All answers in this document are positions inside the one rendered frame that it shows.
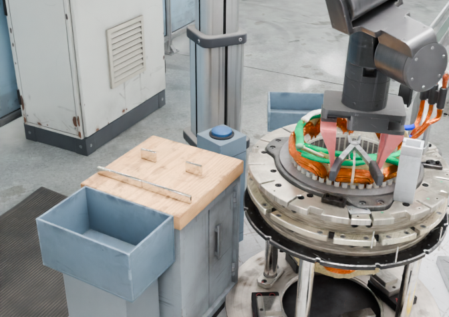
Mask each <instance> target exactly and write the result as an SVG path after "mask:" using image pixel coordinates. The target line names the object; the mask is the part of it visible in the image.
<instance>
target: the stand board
mask: <svg viewBox="0 0 449 317"><path fill-rule="evenodd" d="M141 148H145V149H148V150H152V151H155V152H156V156H157V162H156V163H154V162H152V161H147V160H145V159H142V158H141ZM186 161H189V162H192V163H196V164H199V165H202V176H201V177H200V176H198V175H194V174H191V173H188V172H186V168H185V162H186ZM243 165H244V161H242V160H240V159H237V158H233V157H229V156H225V155H223V154H219V153H215V152H211V151H208V150H204V149H201V148H196V147H194V146H190V145H187V144H182V143H179V142H175V141H173V140H168V139H165V138H161V137H158V136H154V135H153V136H151V137H150V138H148V139H147V140H145V141H144V142H142V143H141V144H139V145H138V146H136V147H135V148H133V149H132V150H130V151H129V152H127V153H126V154H124V155H123V156H121V157H120V158H118V159H117V160H115V161H114V162H112V163H111V164H109V165H108V166H106V167H105V168H107V169H111V170H113V171H117V172H119V173H124V174H126V175H130V176H132V177H136V178H138V179H142V180H145V181H148V182H151V183H154V184H157V185H161V186H163V187H167V188H169V189H173V190H176V191H180V192H182V193H186V194H188V195H192V203H191V204H188V203H184V202H182V201H178V200H176V199H172V198H169V197H165V196H163V195H159V194H157V193H153V192H151V191H147V190H145V189H141V188H139V187H135V186H133V185H129V184H126V183H123V182H120V181H117V180H114V179H111V178H108V177H105V176H102V175H99V174H98V173H96V174H94V175H93V176H91V177H90V178H88V179H86V180H85V181H84V182H82V183H81V188H82V187H84V186H88V187H91V188H94V189H97V190H100V191H103V192H106V193H109V194H111V195H115V196H117V197H121V198H123V199H127V200H129V201H132V202H135V203H138V204H141V205H144V206H147V207H150V208H153V209H156V210H158V211H161V212H164V213H167V214H170V215H173V216H174V228H175V229H178V230H181V229H182V228H183V227H184V226H186V225H187V224H188V223H189V222H190V221H191V220H192V219H193V218H195V217H196V216H197V215H198V214H199V213H200V212H201V211H202V210H203V209H204V208H205V207H206V206H207V205H208V204H209V203H210V202H211V201H213V200H214V199H215V198H216V197H217V196H218V195H219V194H220V193H222V192H223V191H224V190H225V189H226V188H227V187H228V186H229V185H230V184H231V183H232V182H233V181H234V180H235V179H236V178H237V177H239V176H240V175H241V174H242V173H243Z"/></svg>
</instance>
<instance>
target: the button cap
mask: <svg viewBox="0 0 449 317"><path fill-rule="evenodd" d="M231 134H232V129H231V128H229V127H228V126H215V127H214V128H213V129H212V135H213V136H217V137H227V136H230V135H231Z"/></svg>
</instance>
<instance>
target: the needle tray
mask: <svg viewBox="0 0 449 317"><path fill-rule="evenodd" d="M323 95H324V93H307V92H268V98H267V132H272V131H274V130H276V129H279V128H282V127H284V126H288V125H292V124H297V123H298V121H300V119H301V118H302V117H304V116H305V115H307V114H308V113H309V112H311V111H313V110H318V109H321V105H322V104H323Z"/></svg>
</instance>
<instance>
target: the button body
mask: <svg viewBox="0 0 449 317"><path fill-rule="evenodd" d="M212 129H213V128H210V129H208V130H205V131H203V132H200V133H198V134H197V148H201V149H204V150H208V151H211V152H215V153H219V154H223V155H225V156H229V157H233V158H236V159H240V160H242V161H244V165H243V173H242V174H241V196H240V221H239V242H240V241H242V240H243V233H244V209H243V196H244V192H245V167H246V145H247V136H246V135H245V134H243V133H241V132H239V131H237V130H235V129H233V128H231V129H232V130H233V131H234V133H235V135H234V136H233V137H232V138H231V139H228V140H215V139H213V138H211V137H210V136H209V132H210V130H212Z"/></svg>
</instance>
